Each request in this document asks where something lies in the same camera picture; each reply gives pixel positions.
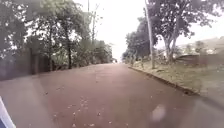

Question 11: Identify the thin pole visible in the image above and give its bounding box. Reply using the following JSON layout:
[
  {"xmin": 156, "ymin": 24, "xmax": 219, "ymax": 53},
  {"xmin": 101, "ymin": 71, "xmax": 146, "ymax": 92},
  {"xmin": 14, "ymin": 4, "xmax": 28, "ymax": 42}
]
[{"xmin": 86, "ymin": 0, "xmax": 92, "ymax": 66}]

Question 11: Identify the row of trees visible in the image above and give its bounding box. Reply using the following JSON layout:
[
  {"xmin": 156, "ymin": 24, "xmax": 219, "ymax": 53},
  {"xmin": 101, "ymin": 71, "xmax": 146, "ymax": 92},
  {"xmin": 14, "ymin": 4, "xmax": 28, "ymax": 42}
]
[{"xmin": 0, "ymin": 0, "xmax": 114, "ymax": 81}]

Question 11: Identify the grass verge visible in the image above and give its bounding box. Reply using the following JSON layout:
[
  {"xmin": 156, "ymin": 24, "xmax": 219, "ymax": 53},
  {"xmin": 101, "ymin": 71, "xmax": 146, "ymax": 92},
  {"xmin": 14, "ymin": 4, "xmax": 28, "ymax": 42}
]
[{"xmin": 128, "ymin": 54, "xmax": 224, "ymax": 108}]

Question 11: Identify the pale utility pole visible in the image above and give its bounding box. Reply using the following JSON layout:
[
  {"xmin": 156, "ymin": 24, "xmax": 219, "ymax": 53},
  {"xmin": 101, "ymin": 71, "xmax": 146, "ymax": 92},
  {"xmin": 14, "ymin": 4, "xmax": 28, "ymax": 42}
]
[{"xmin": 144, "ymin": 0, "xmax": 156, "ymax": 70}]

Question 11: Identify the large tree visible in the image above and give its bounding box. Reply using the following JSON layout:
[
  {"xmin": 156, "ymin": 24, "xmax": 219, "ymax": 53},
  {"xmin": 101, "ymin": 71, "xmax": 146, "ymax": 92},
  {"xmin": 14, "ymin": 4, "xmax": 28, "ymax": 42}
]
[{"xmin": 146, "ymin": 0, "xmax": 224, "ymax": 64}]

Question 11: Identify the reddish brown dirt road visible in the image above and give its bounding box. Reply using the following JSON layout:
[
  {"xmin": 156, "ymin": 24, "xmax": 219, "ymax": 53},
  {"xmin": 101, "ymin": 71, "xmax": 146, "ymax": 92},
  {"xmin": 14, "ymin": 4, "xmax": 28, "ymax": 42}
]
[{"xmin": 0, "ymin": 62, "xmax": 224, "ymax": 128}]

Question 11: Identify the kerb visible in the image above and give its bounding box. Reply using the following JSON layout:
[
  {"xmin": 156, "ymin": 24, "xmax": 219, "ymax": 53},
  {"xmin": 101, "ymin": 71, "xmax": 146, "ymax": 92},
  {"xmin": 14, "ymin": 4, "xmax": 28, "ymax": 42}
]
[{"xmin": 127, "ymin": 65, "xmax": 201, "ymax": 97}]

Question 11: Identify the group of trees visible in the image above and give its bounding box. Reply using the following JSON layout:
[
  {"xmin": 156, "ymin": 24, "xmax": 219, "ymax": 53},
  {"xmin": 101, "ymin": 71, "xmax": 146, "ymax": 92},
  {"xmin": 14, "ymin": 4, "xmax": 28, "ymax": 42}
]
[{"xmin": 121, "ymin": 17, "xmax": 153, "ymax": 65}]

